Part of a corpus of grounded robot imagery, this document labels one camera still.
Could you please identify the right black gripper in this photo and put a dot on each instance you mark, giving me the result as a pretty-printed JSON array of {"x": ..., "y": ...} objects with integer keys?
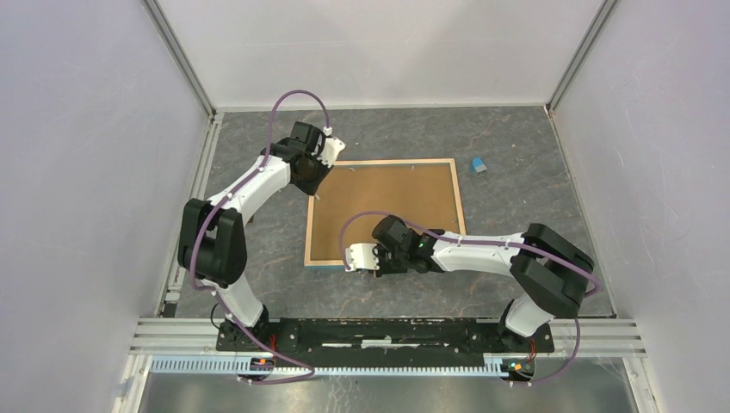
[{"x": 383, "y": 271}]

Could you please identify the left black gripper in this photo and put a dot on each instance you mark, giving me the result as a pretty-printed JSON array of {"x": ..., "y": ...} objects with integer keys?
[{"x": 312, "y": 188}]

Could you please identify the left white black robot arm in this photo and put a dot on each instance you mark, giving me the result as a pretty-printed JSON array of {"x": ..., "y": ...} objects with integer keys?
[{"x": 212, "y": 246}]

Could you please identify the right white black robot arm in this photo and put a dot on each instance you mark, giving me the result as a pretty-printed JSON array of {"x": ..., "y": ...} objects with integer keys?
[{"x": 554, "y": 274}]

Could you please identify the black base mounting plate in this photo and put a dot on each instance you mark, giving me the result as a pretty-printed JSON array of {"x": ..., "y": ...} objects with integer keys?
[{"x": 397, "y": 342}]

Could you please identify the small blue eraser block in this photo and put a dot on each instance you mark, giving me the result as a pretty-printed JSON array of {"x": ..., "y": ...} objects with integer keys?
[{"x": 478, "y": 166}]

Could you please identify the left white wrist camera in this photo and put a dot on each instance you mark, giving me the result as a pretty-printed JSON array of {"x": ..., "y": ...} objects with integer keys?
[{"x": 330, "y": 149}]

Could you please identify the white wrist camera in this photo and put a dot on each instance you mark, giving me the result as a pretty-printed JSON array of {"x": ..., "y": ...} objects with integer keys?
[
  {"x": 330, "y": 149},
  {"x": 361, "y": 257}
]

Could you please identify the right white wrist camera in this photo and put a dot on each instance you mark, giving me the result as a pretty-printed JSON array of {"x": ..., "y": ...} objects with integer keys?
[{"x": 361, "y": 257}]

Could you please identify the light blue cable comb strip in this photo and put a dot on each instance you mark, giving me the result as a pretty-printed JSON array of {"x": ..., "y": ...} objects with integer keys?
[{"x": 248, "y": 366}]

